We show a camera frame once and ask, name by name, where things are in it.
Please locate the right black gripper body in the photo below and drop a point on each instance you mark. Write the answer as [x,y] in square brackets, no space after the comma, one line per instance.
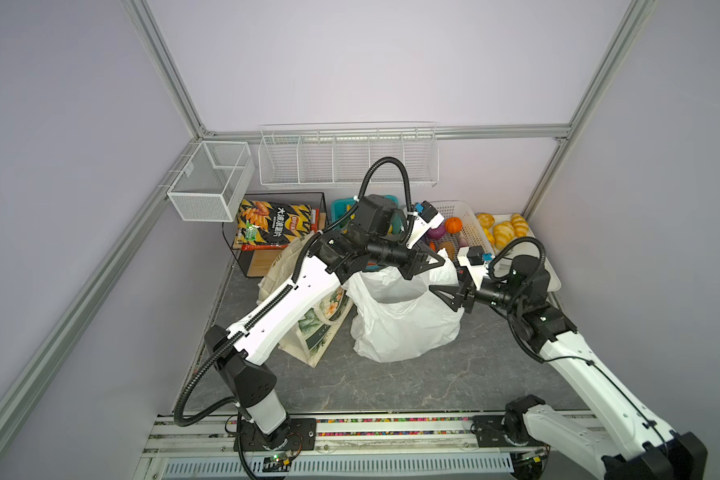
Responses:
[470,295]

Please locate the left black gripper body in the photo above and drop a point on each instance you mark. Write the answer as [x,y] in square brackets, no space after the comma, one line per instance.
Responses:
[408,260]

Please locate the white plastic grocery bag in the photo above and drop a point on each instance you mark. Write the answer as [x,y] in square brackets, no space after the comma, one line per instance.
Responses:
[399,319]

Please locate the cream canvas tote bag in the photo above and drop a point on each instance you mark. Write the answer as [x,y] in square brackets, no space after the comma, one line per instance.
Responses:
[309,339]

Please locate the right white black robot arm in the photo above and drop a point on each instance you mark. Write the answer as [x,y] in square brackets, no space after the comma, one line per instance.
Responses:
[576,360]

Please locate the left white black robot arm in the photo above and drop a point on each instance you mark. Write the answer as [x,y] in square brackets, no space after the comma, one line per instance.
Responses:
[374,231]

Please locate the purple red onion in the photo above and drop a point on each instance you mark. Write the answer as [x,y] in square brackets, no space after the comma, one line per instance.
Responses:
[437,233]

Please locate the white plastic vegetable basket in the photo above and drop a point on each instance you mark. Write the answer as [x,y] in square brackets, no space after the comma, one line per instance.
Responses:
[472,233]

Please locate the croissant top left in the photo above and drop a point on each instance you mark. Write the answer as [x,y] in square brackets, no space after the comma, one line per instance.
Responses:
[486,220]

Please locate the croissant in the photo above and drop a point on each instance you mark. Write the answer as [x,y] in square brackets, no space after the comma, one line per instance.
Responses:
[486,220]
[503,233]
[520,225]

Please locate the croissant middle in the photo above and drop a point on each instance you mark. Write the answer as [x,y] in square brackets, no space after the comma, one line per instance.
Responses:
[503,233]

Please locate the croissant right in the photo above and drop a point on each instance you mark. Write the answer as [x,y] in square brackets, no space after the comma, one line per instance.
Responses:
[520,225]

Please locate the teal plastic fruit basket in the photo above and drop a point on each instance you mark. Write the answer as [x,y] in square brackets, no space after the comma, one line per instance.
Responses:
[342,207]

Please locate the black yellow chips bag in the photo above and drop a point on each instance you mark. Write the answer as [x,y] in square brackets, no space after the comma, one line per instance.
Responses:
[262,223]

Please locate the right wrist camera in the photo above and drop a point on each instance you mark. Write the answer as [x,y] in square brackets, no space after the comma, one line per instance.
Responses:
[474,260]

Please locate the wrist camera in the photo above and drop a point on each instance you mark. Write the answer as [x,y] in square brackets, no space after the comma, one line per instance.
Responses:
[474,260]
[425,217]

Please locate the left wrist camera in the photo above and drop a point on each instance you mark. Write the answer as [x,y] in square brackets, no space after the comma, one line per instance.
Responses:
[425,217]

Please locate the white wire wall rack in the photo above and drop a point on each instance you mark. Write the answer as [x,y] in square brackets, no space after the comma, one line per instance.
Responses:
[340,154]

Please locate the white mesh wall basket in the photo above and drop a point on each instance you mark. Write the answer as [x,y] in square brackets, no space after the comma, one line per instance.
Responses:
[213,181]

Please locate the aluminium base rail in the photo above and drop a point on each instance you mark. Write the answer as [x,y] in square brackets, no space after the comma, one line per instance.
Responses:
[397,445]

